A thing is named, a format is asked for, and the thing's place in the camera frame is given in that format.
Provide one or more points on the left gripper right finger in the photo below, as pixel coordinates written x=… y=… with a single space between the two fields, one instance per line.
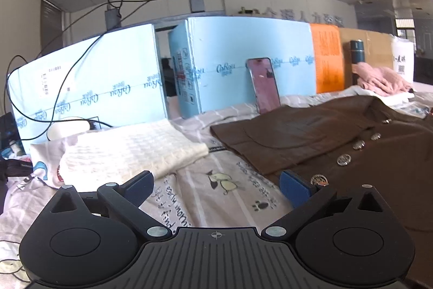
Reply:
x=307 y=200

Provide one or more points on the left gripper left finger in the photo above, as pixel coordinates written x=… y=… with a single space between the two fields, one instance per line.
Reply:
x=123 y=201

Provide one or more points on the brown leather jacket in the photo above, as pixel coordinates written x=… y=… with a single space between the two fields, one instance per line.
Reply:
x=349 y=141

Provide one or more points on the cream waffle blanket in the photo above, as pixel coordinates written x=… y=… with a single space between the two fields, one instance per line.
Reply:
x=116 y=155

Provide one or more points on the cartoon printed bed sheet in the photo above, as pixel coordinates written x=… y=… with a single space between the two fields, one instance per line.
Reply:
x=219 y=189

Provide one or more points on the smartphone leaning on box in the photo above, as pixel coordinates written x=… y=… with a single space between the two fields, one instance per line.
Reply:
x=264 y=84

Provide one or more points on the left light blue box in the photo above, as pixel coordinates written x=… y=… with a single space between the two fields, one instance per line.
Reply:
x=114 y=80

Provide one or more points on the orange cardboard box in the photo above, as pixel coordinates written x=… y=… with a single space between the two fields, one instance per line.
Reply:
x=328 y=58

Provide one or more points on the pink knitted sweater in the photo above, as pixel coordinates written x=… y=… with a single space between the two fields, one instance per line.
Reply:
x=381 y=80

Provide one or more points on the large light blue box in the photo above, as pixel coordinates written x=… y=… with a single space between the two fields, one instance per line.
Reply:
x=210 y=56

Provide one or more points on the dark blue thermos bottle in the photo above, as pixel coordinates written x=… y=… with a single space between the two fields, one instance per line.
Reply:
x=357 y=53

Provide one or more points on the brown cardboard box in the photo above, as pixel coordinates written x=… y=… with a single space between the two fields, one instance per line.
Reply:
x=377 y=47

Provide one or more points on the black power adapter left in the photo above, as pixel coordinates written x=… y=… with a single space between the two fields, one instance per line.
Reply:
x=112 y=19

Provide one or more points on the black power adapter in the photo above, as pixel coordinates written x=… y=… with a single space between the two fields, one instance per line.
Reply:
x=196 y=6
x=112 y=19

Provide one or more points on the white paper bag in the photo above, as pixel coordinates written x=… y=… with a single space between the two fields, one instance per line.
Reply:
x=403 y=58

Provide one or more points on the black power adapter right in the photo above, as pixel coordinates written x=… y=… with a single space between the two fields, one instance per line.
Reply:
x=196 y=6

